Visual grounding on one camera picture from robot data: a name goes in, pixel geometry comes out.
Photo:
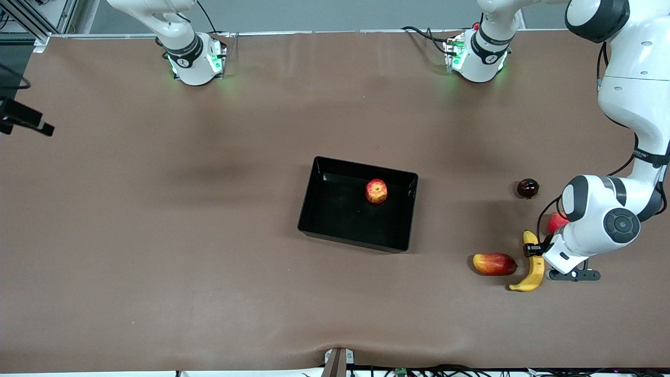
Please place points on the brown table mat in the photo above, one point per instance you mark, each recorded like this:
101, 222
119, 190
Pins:
209, 209

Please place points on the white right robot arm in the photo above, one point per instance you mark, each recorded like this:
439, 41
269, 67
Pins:
183, 47

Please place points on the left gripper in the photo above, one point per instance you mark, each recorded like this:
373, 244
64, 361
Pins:
537, 250

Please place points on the red round peach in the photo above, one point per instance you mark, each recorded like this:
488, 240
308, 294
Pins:
556, 222

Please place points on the red yellow mango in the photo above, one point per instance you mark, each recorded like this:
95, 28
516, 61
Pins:
494, 264

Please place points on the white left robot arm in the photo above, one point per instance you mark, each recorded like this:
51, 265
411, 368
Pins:
602, 220

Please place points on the red yellow striped apple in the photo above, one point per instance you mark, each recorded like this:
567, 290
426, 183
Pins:
376, 191

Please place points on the aluminium frame profile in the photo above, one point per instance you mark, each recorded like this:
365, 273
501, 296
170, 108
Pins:
36, 21

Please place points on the black plastic box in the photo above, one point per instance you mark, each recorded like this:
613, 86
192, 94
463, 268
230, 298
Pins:
340, 220

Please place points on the grey metal table bracket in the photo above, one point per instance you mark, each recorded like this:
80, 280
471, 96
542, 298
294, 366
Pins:
337, 362

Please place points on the dark purple plum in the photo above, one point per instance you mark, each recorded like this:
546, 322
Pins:
528, 188

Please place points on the yellow banana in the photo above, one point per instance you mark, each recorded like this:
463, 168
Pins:
534, 275

